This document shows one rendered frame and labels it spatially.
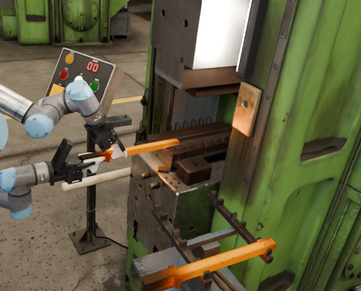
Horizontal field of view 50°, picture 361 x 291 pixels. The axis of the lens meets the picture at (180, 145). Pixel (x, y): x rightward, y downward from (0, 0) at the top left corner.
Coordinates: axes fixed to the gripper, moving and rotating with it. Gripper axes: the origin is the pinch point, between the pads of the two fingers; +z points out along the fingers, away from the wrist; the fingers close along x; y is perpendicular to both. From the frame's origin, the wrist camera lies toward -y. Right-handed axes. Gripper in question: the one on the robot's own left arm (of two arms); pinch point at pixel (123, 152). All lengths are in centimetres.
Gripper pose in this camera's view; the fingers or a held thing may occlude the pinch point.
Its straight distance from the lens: 151.6
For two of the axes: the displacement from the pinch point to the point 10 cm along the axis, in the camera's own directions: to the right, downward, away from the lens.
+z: 3.1, 6.6, 6.8
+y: -7.8, 5.9, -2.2
